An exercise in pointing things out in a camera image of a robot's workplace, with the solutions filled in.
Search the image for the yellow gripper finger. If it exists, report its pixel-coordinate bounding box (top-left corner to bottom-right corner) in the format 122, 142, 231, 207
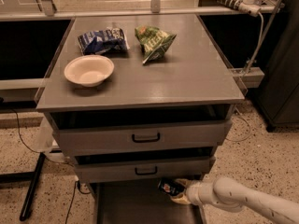
170, 193, 191, 205
176, 178, 196, 189

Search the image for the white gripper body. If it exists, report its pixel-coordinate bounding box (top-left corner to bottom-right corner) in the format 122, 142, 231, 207
186, 180, 215, 205

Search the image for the blue pepsi can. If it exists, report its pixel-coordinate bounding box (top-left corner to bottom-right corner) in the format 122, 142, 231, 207
158, 178, 185, 197

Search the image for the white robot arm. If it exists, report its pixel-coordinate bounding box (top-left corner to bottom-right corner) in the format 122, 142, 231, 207
171, 176, 299, 224

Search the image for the grey middle drawer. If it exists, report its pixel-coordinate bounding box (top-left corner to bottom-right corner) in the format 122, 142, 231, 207
75, 147, 214, 183

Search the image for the grey drawer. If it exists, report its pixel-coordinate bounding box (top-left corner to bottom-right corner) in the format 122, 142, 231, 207
93, 179, 206, 224
75, 147, 214, 183
50, 105, 233, 156

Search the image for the grey bottom drawer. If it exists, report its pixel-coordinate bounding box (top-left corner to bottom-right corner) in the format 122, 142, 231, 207
93, 179, 206, 224

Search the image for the grey drawer cabinet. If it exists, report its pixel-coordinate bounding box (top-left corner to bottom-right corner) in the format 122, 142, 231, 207
35, 13, 246, 224

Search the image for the grey top drawer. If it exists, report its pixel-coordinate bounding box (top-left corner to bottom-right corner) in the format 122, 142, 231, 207
50, 105, 233, 156

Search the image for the dark cabinet at right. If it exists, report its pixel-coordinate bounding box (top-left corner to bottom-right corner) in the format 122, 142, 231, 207
253, 0, 299, 133

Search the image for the green chip bag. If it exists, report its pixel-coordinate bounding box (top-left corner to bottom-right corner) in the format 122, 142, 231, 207
135, 25, 177, 63

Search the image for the black metal stand leg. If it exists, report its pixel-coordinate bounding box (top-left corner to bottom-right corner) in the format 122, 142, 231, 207
0, 152, 47, 222

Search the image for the white paper bowl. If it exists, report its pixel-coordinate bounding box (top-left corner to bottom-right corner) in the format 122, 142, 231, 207
64, 55, 114, 87

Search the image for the blue chip bag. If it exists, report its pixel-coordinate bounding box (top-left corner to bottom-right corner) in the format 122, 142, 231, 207
78, 27, 130, 55

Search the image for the white power strip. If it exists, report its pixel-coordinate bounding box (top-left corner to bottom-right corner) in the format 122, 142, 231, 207
216, 0, 261, 17

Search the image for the black floor cable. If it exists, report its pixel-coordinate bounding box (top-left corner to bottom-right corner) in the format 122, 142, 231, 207
8, 107, 92, 224

